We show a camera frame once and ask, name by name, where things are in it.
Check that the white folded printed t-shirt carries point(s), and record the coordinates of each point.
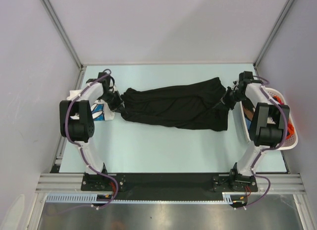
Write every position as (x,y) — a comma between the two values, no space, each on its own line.
(99,108)

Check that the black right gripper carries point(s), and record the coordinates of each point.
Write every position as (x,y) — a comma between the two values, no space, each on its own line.
(225,99)

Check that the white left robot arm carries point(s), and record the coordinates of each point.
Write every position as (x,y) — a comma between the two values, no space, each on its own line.
(77,123)

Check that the black printed t-shirt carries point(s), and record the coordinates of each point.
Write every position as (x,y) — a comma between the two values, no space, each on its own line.
(248,110)

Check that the white slotted cable duct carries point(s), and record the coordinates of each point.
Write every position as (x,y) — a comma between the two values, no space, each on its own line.
(78,198)

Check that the orange t-shirt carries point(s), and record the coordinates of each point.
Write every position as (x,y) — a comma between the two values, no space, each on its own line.
(290,127)

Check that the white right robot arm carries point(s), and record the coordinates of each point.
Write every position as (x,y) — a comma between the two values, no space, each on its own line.
(268,129)

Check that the aluminium frame rail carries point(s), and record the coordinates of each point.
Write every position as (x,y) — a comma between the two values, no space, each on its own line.
(71,183)

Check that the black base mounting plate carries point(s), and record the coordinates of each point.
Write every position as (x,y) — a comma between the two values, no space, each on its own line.
(169,186)

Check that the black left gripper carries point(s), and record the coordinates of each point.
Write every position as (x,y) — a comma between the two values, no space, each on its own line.
(115,108)

